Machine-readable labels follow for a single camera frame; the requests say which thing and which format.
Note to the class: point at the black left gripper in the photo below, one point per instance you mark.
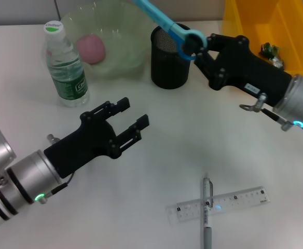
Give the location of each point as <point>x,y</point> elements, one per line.
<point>84,145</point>

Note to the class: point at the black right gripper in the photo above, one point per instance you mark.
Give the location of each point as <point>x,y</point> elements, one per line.
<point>245,70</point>

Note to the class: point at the blue capped scissors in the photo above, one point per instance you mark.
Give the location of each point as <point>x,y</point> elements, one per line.
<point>162,16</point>

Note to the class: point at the green plastic wrapper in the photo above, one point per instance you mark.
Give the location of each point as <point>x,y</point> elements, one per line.
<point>270,50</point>

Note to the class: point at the clear green-label water bottle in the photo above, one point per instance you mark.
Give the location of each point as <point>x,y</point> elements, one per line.
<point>66,77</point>

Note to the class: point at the pink peach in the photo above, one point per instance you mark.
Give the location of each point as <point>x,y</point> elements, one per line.
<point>90,50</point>

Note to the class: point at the transparent plastic ruler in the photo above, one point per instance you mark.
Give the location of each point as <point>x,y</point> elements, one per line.
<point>232,205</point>

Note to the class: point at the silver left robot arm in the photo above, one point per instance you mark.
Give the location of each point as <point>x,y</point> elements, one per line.
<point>29,173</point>

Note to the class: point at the black mesh pen holder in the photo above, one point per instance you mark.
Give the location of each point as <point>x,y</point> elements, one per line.
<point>169,70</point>

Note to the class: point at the translucent green fruit bowl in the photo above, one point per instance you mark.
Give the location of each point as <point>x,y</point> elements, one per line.
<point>125,39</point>

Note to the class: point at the grey clear pen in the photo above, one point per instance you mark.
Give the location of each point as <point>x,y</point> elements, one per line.
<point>207,233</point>

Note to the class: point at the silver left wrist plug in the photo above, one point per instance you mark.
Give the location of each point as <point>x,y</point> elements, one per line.
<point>52,138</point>

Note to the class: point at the yellow plastic bin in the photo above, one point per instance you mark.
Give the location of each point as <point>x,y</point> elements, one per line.
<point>283,20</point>

